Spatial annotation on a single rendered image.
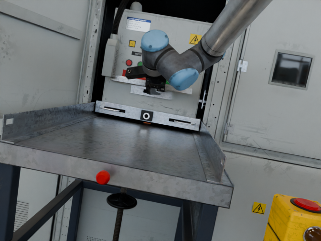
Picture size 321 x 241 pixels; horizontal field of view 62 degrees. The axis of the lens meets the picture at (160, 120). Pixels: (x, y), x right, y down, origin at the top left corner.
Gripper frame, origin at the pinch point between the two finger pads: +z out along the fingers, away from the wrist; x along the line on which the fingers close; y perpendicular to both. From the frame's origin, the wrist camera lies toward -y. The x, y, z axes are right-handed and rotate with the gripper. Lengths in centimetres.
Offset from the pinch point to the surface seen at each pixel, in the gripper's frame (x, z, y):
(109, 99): 0.6, 16.7, -21.3
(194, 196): -47, -39, 21
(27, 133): -38, -32, -28
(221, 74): 17.2, 1.9, 31.4
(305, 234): -53, -63, 36
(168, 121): -4.7, 18.2, 10.4
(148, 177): -45, -40, 10
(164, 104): 2.6, 15.4, 7.0
